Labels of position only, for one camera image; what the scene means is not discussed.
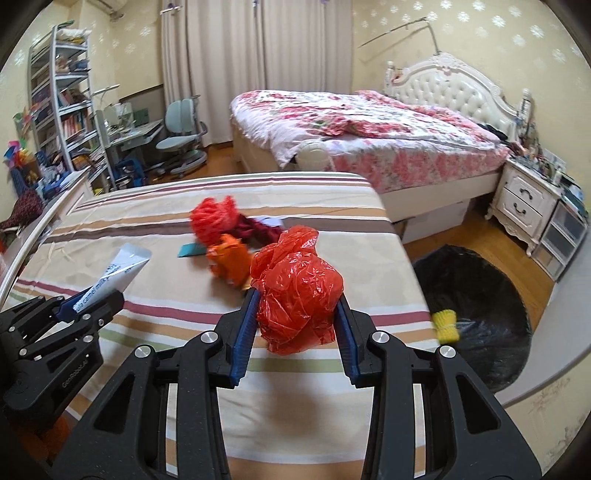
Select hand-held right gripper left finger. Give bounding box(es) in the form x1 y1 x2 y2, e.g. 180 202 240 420
50 288 262 480

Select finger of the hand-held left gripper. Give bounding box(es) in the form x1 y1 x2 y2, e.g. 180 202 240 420
0 296 75 340
18 291 125 365

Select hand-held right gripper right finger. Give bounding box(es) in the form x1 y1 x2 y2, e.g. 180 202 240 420
336 295 542 480

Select white tube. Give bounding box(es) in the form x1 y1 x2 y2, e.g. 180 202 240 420
74 244 152 312

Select red plastic bag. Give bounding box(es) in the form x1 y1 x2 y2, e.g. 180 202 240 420
249 226 346 356

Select orange packet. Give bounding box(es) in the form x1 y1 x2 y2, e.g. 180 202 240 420
206 234 252 287

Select dark red yarn piece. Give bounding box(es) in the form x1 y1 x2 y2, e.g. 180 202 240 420
235 216 282 245

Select black trash bin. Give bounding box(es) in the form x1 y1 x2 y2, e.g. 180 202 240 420
412 244 533 393

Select dark red patterned cloth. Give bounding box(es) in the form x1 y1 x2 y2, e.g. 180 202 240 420
0 189 44 232

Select white storage box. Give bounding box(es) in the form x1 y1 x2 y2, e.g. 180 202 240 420
392 198 472 243

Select blue stool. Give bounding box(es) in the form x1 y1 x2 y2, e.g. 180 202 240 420
115 158 148 188

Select colourful pinwheel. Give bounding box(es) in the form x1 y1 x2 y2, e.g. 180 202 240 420
4 143 35 172

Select grey desk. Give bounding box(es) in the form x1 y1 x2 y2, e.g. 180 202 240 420
95 104 167 185

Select pale green desk chair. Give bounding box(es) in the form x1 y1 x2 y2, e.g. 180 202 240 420
156 95 208 178

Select floral quilt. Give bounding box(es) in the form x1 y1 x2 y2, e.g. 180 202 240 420
230 89 513 195

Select white wardrobe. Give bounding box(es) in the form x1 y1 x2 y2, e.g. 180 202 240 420
501 249 591 480

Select grey bookshelf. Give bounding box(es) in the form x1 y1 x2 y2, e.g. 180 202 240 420
28 25 116 195

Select white nightstand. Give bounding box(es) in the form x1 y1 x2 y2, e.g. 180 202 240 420
485 157 561 257

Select clear plastic drawer unit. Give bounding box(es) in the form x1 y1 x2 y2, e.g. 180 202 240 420
538 198 589 282

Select beige curtain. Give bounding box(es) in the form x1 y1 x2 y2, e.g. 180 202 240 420
159 0 356 148

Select cluster of small bottles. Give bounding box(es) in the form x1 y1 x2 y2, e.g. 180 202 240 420
508 88 568 181

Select metal canopy rod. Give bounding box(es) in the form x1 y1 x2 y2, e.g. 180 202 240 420
359 16 439 54

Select white bed rail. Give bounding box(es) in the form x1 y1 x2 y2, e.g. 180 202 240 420
0 171 93 301

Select white tufted bed frame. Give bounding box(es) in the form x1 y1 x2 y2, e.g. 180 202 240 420
231 52 532 245

